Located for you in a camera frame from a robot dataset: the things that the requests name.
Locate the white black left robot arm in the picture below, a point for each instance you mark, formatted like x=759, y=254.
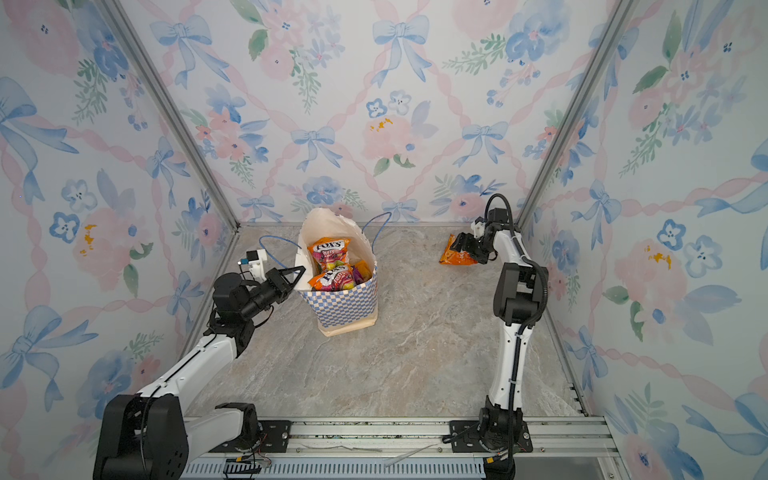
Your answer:
x=146, y=435

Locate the metal base rail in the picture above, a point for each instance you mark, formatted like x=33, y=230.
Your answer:
x=394, y=448

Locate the aluminium corner post left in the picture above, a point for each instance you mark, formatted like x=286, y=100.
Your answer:
x=117, y=19

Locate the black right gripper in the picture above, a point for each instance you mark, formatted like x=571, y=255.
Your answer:
x=460, y=242

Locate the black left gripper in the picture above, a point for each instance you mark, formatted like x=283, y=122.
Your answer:
x=277, y=282

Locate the yellow mango gummy bag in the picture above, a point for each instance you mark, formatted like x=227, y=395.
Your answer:
x=361, y=272

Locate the aluminium corner post right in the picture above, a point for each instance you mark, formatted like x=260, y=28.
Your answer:
x=608, y=41

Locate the orange snack packet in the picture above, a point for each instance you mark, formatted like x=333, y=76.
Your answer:
x=453, y=257

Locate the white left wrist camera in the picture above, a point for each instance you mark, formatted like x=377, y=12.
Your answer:
x=253, y=265

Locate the orange fruit candy pack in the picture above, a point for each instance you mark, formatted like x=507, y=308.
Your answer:
x=329, y=253

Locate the aluminium corner post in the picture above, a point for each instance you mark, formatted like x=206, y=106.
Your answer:
x=608, y=41
x=117, y=19

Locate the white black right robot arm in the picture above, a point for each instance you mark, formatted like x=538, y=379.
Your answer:
x=518, y=304

